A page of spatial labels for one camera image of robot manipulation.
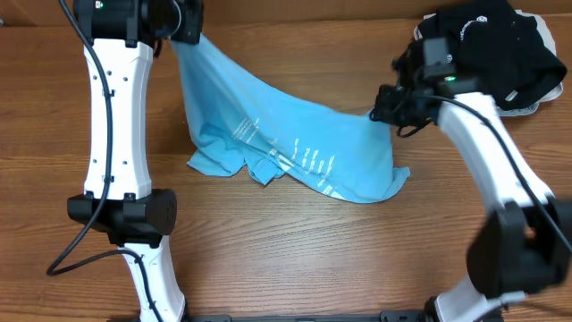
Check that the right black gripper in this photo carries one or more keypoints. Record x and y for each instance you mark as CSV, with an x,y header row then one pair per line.
x,y
384,107

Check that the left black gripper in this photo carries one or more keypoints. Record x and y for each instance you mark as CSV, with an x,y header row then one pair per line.
x,y
189,27

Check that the light blue t-shirt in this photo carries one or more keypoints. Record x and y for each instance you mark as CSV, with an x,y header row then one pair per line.
x,y
238,121

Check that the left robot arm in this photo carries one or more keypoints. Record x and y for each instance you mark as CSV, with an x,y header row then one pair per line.
x,y
121,41

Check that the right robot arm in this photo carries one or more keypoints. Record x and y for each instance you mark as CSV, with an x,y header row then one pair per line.
x,y
524,245

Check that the grey striped folded garment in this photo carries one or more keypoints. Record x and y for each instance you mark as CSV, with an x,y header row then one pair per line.
x,y
518,112

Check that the black folded garment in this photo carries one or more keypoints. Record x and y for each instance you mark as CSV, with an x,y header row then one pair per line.
x,y
505,49

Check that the beige folded garment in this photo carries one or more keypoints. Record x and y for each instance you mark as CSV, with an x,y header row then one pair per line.
x,y
549,53

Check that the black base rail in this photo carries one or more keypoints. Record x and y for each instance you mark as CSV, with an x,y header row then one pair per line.
x,y
304,318

